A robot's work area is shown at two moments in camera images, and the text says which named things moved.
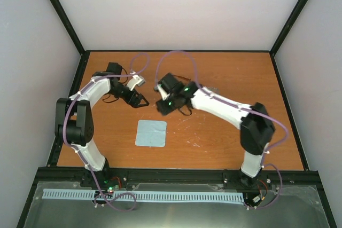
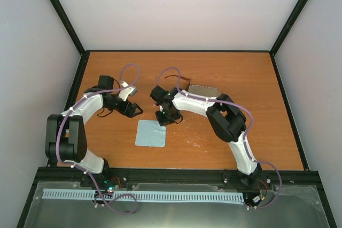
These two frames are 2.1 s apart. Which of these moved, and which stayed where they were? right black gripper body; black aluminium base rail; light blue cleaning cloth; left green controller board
Moved: right black gripper body
Stayed: left green controller board; black aluminium base rail; light blue cleaning cloth
